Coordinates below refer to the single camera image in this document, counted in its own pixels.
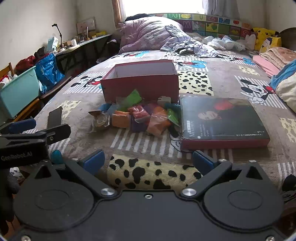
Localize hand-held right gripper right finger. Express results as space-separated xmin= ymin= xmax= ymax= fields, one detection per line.
xmin=181 ymin=150 xmax=265 ymax=198

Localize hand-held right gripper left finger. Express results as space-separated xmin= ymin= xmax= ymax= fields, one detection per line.
xmin=35 ymin=149 xmax=116 ymax=198

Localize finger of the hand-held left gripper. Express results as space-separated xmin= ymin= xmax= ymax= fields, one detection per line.
xmin=0 ymin=118 xmax=37 ymax=135
xmin=30 ymin=123 xmax=72 ymax=146

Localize salmon brown clay packet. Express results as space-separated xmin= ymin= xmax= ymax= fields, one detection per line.
xmin=146 ymin=111 xmax=171 ymax=138

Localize pile of coloured clay packets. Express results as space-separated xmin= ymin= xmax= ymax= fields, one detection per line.
xmin=99 ymin=89 xmax=183 ymax=139

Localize red clay packet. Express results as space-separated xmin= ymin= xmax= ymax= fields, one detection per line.
xmin=128 ymin=104 xmax=151 ymax=123

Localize pink cardboard box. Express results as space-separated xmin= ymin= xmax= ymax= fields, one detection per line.
xmin=100 ymin=59 xmax=180 ymax=103

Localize person's left hand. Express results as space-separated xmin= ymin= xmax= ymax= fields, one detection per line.
xmin=0 ymin=172 xmax=21 ymax=232

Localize black phone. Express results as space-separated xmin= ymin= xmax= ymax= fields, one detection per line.
xmin=47 ymin=106 xmax=63 ymax=129

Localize teal storage bin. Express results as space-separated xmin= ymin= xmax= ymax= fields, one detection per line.
xmin=0 ymin=66 xmax=40 ymax=119

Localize tape roll in clear bag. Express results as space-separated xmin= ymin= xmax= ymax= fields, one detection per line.
xmin=88 ymin=110 xmax=111 ymax=133

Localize wooden chair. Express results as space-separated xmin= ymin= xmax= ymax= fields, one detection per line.
xmin=0 ymin=62 xmax=42 ymax=123

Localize blue plastic bag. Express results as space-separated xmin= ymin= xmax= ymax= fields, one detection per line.
xmin=35 ymin=53 xmax=65 ymax=95

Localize red clothing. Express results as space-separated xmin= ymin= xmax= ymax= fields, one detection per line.
xmin=15 ymin=55 xmax=37 ymax=73

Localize small grey toy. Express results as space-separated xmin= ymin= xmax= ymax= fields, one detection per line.
xmin=157 ymin=95 xmax=172 ymax=107

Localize white tray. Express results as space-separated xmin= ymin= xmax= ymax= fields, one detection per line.
xmin=58 ymin=45 xmax=80 ymax=55

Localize black desk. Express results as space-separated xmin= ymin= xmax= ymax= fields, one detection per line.
xmin=55 ymin=34 xmax=114 ymax=77

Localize black gooseneck stand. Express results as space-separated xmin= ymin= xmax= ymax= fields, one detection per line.
xmin=51 ymin=23 xmax=63 ymax=45

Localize yellow boxes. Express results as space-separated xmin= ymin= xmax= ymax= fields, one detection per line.
xmin=89 ymin=31 xmax=108 ymax=39

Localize blue and cream pillow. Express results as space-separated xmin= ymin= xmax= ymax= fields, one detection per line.
xmin=269 ymin=59 xmax=296 ymax=113

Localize pink folded blanket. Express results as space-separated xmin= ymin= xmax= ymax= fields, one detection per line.
xmin=252 ymin=54 xmax=285 ymax=77

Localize white clothes pile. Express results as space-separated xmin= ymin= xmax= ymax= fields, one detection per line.
xmin=203 ymin=35 xmax=246 ymax=51

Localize white rabbit plush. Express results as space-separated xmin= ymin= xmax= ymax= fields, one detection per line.
xmin=240 ymin=34 xmax=257 ymax=51

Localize beige folded blanket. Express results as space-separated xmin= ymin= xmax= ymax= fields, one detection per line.
xmin=258 ymin=47 xmax=296 ymax=70

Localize purple quilt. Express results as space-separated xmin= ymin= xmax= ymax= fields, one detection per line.
xmin=119 ymin=17 xmax=220 ymax=59

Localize yellow printed cushion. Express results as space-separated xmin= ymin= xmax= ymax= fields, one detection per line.
xmin=259 ymin=37 xmax=282 ymax=54

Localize alphabet foam mat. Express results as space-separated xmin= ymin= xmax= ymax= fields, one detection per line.
xmin=159 ymin=13 xmax=255 ymax=42

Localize yellow plush toy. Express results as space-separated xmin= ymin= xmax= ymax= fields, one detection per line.
xmin=251 ymin=27 xmax=279 ymax=52

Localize dark wooden headboard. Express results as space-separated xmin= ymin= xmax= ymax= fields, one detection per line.
xmin=277 ymin=27 xmax=296 ymax=52

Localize light curtain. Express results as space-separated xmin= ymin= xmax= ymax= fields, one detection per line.
xmin=202 ymin=0 xmax=240 ymax=17

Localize window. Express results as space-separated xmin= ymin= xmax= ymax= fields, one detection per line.
xmin=112 ymin=0 xmax=208 ymax=24

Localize black cord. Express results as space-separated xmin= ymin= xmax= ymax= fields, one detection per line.
xmin=171 ymin=132 xmax=186 ymax=154

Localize picture frame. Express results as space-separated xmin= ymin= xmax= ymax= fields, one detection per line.
xmin=76 ymin=17 xmax=97 ymax=36

